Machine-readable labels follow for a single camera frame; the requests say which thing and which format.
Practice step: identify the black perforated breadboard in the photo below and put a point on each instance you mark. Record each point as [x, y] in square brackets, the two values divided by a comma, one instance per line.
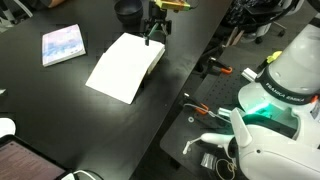
[216, 91]

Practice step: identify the rubber band loop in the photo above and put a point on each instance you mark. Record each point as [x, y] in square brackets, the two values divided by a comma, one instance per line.
[230, 166]

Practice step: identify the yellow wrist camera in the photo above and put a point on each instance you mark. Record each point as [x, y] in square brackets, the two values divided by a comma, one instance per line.
[176, 5]

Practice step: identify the pale blue pink book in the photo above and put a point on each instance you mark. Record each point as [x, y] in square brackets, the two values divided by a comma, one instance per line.
[61, 45]

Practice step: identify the black orange clamp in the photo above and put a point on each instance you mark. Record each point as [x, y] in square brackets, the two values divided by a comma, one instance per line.
[190, 101]
[217, 67]

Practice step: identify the office chair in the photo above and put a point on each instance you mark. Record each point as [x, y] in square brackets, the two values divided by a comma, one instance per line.
[257, 19]

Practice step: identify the orange hardcover book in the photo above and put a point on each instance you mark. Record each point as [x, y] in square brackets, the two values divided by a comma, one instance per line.
[121, 69]

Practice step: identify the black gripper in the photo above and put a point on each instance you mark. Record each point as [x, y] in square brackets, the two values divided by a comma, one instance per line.
[156, 14]

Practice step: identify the black orange clamp lower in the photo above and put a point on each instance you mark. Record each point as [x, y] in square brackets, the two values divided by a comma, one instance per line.
[190, 101]

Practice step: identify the black orange clamp upper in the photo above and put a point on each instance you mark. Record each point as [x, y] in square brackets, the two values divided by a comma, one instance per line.
[217, 67]

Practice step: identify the small clear plastic bag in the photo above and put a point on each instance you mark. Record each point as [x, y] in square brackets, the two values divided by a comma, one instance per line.
[208, 161]

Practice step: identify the white round object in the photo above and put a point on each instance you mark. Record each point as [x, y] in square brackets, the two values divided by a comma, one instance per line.
[7, 127]

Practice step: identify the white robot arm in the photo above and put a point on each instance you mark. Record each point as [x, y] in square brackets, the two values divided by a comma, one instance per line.
[276, 129]

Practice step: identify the black bowl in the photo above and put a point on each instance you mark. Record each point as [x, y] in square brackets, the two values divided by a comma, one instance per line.
[129, 12]

